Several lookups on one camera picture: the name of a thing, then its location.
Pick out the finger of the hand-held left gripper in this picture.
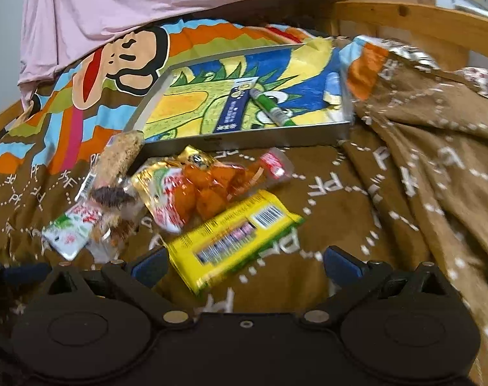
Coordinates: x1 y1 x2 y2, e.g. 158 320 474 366
0 257 50 288

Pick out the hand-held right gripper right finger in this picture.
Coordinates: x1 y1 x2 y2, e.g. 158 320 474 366
300 246 449 326

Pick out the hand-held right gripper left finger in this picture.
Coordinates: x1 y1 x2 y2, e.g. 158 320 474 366
39 246 190 328

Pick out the white green snack packet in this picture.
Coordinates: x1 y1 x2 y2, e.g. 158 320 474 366
41 203 108 261

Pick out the clear packet of brown snack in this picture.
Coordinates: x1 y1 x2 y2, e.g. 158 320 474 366
89 185 144 258

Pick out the yellow green snack packet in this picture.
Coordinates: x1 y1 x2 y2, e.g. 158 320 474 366
166 189 306 296

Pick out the bag of orange snacks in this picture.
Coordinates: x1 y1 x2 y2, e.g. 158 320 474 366
131 147 295 234

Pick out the grain bar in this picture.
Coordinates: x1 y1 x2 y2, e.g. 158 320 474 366
74 131 145 202

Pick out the golden red snack packet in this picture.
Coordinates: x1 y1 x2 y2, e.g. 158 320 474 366
176 145 221 170

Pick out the metal tray with cartoon print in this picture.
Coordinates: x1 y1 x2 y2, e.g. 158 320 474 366
121 40 355 157

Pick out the printed monkey blanket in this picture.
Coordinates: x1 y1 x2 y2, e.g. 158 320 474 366
0 18 488 386

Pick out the green marker pen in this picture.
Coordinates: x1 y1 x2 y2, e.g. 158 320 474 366
248 88 299 127

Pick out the white red patterned cloth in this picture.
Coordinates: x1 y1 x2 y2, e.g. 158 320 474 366
455 66 488 97

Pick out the wooden bed frame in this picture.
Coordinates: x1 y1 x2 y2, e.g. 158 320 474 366
0 0 488 149

